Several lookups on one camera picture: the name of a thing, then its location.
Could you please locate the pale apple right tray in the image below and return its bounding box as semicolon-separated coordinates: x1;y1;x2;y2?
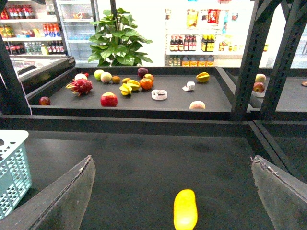
255;73;266;83

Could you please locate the green apple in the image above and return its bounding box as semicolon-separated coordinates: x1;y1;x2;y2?
94;69;104;81

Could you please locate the red yellow apple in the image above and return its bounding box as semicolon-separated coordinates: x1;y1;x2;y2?
144;73;154;82

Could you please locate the white round fruit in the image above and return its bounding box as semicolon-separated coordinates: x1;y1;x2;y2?
74;73;87;81

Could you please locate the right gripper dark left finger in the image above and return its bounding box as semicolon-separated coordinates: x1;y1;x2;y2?
0;155;95;230

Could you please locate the crumpled white paper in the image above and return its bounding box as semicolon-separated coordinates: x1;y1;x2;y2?
182;81;195;92

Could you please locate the small dark red apple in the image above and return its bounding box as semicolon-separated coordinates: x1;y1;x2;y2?
38;96;51;105

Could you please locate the yellow starfruit front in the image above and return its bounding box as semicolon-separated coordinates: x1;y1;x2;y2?
119;83;132;96

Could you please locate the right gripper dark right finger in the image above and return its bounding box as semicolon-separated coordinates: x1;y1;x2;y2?
251;155;307;230

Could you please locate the light blue plastic basket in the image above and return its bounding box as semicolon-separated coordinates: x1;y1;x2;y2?
0;130;32;219

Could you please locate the yellow starfruit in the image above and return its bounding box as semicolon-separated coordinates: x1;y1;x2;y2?
196;72;210;83
119;83;132;96
127;80;141;91

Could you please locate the yellow mango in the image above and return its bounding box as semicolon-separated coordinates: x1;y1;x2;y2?
173;189;198;230

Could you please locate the pale peach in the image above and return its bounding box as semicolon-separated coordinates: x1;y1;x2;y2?
189;101;206;109

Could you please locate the small orange fruit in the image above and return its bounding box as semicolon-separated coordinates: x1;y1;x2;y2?
122;78;131;83

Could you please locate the orange persimmon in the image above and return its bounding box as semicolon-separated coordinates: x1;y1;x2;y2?
139;78;153;90

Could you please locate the large red apple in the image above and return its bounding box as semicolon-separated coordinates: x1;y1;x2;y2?
100;92;118;107

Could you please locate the brown kiwi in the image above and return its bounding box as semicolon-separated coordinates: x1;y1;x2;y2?
111;76;121;84

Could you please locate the red apple right tray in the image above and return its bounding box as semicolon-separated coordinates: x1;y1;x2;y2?
252;82;265;93

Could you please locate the left shelf with drinks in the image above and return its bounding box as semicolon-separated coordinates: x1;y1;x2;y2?
0;0;67;56

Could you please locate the green potted plant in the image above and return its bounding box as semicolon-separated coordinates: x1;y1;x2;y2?
88;8;152;67

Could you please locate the pale round melon fruit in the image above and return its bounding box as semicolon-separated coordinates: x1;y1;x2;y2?
100;72;112;83

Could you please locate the yellow starfruit far right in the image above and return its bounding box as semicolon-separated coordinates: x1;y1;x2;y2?
196;72;210;83

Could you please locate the black display tray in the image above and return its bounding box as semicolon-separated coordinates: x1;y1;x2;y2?
27;67;233;120

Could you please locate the black metal frame post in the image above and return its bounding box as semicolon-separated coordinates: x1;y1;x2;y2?
230;0;307;121

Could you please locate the pink dragon fruit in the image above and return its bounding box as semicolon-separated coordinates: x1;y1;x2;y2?
65;79;93;96

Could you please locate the white tape ring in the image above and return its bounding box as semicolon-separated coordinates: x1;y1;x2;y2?
151;89;168;101

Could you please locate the supermarket shelf with bottles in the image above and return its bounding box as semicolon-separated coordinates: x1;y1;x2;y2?
164;7;245;67

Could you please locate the dark purple plum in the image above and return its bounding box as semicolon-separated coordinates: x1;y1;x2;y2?
137;67;149;78

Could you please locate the yellow starfruit behind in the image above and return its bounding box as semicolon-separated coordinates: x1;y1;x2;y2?
127;80;141;91

